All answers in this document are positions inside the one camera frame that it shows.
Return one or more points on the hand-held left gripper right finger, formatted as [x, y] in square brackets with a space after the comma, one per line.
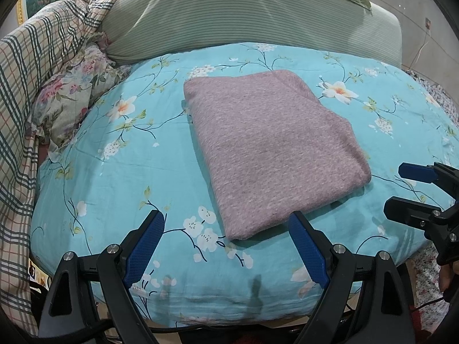
[308, 251]

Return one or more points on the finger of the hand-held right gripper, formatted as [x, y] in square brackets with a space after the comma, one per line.
[401, 209]
[412, 172]

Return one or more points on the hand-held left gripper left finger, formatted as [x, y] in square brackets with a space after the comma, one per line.
[143, 247]

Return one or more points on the pink knit sweater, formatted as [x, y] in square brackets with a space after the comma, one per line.
[269, 150]

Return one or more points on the pink floral mat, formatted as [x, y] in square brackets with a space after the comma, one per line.
[428, 286]

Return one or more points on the blue floral bedsheet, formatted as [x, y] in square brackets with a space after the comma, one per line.
[143, 168]

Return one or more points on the grey floral patterned cloth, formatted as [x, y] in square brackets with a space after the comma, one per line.
[435, 95]

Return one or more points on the floral ruffled pillow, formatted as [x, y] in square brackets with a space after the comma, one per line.
[75, 93]

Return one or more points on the plaid blanket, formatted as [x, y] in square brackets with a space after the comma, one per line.
[21, 96]

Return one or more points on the grey-green striped pillow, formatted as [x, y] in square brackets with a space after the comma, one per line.
[233, 10]

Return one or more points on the wall socket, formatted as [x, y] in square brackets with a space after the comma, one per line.
[428, 23]

